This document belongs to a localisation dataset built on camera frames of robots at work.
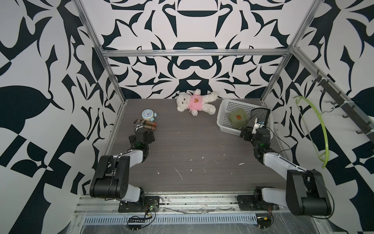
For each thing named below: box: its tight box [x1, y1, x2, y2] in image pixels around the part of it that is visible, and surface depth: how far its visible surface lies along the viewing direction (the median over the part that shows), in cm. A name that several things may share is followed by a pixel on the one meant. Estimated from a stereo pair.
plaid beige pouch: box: [133, 118, 157, 131], surface depth 104 cm
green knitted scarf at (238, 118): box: [227, 107, 251, 131], surface depth 101 cm
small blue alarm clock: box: [141, 108, 158, 122], surface depth 107 cm
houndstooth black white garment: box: [246, 107, 271, 129], surface depth 98 cm
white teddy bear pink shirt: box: [176, 88, 218, 117], surface depth 110 cm
